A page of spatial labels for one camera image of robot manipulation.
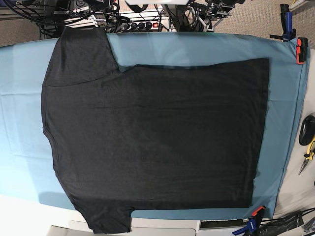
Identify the black T-shirt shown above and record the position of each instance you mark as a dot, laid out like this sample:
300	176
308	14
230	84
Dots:
151	137

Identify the yellow handled pliers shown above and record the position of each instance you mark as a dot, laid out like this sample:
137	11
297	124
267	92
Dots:
308	156

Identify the blue clamp top right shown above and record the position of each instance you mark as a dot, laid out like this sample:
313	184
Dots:
289	32

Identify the black computer mouse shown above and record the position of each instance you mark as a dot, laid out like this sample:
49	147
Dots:
307	130

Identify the orange black clamp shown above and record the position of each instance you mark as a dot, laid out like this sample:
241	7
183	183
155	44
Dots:
301	50

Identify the white power strip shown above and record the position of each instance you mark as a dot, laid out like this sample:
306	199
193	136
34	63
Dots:
156	24

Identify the blue orange clamp bottom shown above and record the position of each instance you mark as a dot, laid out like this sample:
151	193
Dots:
252	226

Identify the teal table cloth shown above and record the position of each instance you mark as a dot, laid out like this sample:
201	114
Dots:
26	165

